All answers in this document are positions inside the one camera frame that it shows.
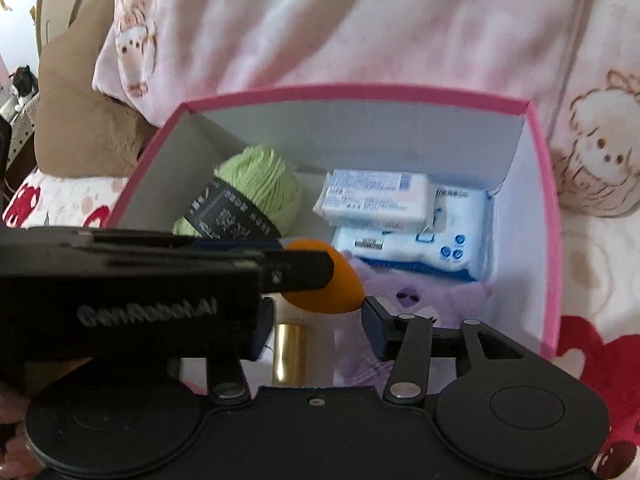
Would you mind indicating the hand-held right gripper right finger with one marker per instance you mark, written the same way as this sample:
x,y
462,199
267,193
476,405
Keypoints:
x,y
377,327

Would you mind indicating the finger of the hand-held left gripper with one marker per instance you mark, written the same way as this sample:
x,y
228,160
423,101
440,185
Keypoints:
x,y
300,270
235,244

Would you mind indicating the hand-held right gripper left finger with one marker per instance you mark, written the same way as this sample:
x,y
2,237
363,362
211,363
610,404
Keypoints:
x,y
265,332

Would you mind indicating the beige bottle with gold cap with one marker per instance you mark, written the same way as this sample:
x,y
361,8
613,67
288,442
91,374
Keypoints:
x,y
289,355

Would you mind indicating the orange makeup sponge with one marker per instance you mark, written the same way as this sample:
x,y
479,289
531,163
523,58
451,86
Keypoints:
x,y
342,296

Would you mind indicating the purple plush toy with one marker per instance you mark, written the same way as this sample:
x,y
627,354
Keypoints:
x,y
435,295

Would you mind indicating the green yarn ball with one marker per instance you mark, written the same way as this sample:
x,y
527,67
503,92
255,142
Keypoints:
x,y
265,175

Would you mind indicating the small white wet wipes pack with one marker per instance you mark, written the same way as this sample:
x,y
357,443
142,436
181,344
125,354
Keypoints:
x,y
370,200

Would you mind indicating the pink cardboard box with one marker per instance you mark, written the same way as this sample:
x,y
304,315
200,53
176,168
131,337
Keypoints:
x,y
350,130

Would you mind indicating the person's left hand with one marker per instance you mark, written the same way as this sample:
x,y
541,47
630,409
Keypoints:
x,y
15,410

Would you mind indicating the large blue white wipes pack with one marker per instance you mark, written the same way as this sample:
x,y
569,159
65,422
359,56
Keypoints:
x,y
450,250

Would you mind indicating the brown pillow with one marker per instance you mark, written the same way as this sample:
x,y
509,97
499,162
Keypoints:
x,y
85,125

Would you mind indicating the patterned storage box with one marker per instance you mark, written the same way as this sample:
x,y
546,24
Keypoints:
x,y
20,130

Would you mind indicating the printed bear blanket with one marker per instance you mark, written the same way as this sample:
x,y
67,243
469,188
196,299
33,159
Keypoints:
x,y
600,285

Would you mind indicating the black plush toy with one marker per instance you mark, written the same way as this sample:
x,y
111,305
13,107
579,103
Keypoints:
x,y
24,80

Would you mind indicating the pink printed quilt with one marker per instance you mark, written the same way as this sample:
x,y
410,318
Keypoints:
x,y
350,20

